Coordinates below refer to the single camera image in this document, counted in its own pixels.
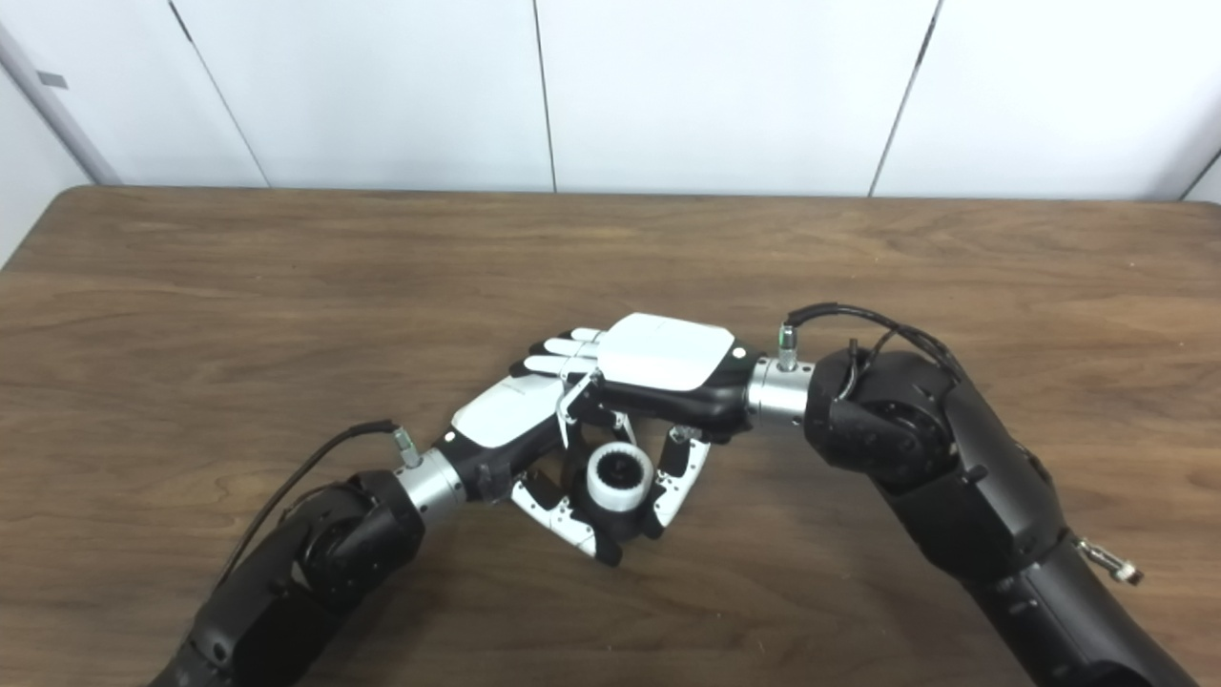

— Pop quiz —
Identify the round black part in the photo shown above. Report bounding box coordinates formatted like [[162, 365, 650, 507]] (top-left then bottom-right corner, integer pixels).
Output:
[[561, 448, 669, 543]]

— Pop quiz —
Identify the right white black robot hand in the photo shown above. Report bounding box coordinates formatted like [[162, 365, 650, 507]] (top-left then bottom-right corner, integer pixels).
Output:
[[510, 313, 759, 540]]

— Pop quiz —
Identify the grey wall corner strip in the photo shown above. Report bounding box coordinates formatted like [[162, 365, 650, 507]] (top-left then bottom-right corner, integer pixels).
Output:
[[0, 21, 123, 187]]

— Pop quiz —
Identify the white ring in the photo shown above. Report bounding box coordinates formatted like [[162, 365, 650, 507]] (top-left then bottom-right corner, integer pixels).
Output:
[[586, 443, 655, 513]]

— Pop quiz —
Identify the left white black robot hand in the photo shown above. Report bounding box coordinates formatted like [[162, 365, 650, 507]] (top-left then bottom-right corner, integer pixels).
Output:
[[439, 374, 626, 567]]

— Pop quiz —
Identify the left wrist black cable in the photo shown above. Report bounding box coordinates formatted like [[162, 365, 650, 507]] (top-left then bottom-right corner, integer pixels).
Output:
[[215, 420, 423, 593]]

